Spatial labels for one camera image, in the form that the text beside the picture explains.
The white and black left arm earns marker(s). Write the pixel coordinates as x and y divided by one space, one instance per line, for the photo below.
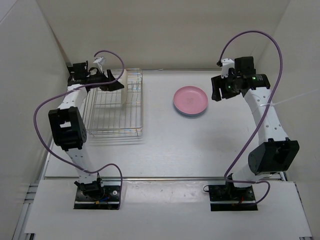
68 128

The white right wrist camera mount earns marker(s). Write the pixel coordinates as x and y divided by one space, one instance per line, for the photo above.
227 63

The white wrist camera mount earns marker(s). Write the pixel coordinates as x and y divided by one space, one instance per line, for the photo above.
227 63
99 62

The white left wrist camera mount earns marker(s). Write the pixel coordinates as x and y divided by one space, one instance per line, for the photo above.
99 62

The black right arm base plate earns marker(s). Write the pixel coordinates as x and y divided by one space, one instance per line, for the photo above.
228 198

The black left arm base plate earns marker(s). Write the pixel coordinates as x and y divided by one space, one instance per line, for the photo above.
110 197

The blue plastic plate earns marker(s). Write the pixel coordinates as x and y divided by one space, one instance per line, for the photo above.
190 116

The pink plastic plate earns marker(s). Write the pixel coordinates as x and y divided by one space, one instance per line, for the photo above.
190 99

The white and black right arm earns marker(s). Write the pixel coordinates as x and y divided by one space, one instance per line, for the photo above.
276 151

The chrome wire dish rack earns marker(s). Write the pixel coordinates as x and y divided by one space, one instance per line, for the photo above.
103 115

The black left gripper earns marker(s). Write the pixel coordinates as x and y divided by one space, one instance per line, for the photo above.
112 86

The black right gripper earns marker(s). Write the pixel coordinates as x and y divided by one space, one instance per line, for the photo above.
216 83

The cream plastic plate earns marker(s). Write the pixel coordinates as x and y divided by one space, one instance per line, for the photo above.
124 91

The aluminium table frame rail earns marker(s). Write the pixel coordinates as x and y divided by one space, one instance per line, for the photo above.
281 176

